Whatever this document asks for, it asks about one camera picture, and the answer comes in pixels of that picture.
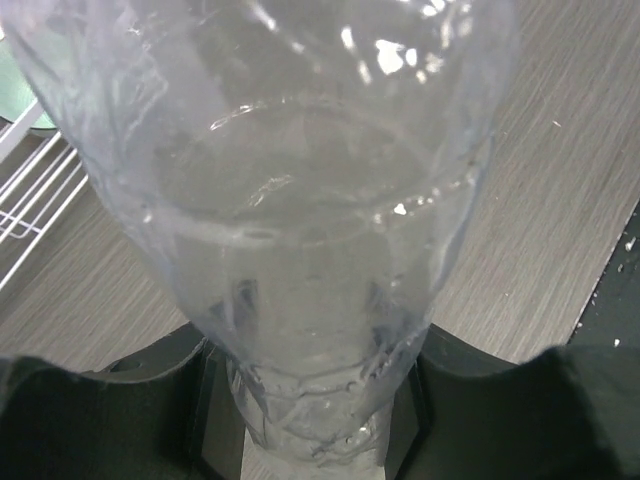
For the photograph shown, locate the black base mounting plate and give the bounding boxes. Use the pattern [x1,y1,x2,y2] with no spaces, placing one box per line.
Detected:
[568,204,639,348]

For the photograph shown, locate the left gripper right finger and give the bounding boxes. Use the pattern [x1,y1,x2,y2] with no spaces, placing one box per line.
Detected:
[385,326,639,479]

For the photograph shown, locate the light green bowl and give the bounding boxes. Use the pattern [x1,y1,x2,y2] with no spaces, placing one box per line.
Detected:
[29,112,58,138]

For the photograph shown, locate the white wire dish rack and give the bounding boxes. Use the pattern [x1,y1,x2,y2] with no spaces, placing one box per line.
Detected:
[1,100,88,290]

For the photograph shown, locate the clear unlabelled plastic bottle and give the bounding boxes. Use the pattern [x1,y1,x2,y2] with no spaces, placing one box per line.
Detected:
[1,1,518,468]

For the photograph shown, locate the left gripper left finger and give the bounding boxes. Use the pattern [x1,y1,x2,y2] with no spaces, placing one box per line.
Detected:
[1,326,245,479]

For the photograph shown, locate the light green divided plate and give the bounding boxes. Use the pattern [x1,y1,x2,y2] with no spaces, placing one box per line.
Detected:
[0,38,35,123]

